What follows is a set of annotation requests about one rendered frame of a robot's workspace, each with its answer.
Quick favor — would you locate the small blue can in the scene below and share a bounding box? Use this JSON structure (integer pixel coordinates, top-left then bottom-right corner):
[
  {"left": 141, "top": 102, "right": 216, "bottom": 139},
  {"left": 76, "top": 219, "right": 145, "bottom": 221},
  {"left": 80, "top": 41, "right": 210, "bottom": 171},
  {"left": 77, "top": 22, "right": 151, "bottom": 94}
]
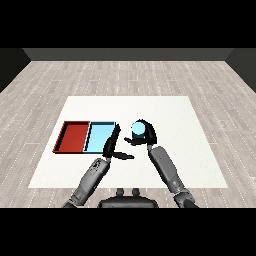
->
[{"left": 130, "top": 121, "right": 147, "bottom": 139}]

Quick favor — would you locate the dark grey robot body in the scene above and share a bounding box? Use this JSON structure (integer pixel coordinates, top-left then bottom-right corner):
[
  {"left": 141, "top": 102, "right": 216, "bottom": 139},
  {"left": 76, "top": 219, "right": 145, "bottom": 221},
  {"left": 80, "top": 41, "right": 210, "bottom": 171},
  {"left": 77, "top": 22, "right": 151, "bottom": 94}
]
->
[{"left": 97, "top": 188, "right": 160, "bottom": 209}]

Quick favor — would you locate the red shallow open box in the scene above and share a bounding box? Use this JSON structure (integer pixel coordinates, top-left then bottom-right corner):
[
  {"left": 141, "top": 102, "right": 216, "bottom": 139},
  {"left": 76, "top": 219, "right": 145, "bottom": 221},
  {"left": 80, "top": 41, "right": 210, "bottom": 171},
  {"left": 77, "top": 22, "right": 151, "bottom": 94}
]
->
[{"left": 52, "top": 120, "right": 92, "bottom": 155}]

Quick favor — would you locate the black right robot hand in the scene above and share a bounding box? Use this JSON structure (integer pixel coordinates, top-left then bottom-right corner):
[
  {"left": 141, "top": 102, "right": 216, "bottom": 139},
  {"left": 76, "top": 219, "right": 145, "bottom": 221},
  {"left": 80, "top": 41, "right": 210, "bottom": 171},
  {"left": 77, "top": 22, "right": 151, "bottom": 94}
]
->
[{"left": 123, "top": 118, "right": 158, "bottom": 147}]

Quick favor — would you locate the light blue shallow open box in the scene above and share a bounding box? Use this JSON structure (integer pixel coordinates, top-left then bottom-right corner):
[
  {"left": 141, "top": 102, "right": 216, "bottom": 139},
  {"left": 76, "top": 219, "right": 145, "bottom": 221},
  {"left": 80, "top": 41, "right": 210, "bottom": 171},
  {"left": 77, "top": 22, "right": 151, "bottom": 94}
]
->
[{"left": 82, "top": 120, "right": 117, "bottom": 155}]

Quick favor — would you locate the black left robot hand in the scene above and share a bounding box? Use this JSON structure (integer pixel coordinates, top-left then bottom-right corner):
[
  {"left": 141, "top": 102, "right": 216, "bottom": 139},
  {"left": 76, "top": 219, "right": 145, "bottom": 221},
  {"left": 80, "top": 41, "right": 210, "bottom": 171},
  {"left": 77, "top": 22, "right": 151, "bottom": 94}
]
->
[{"left": 102, "top": 123, "right": 135, "bottom": 161}]

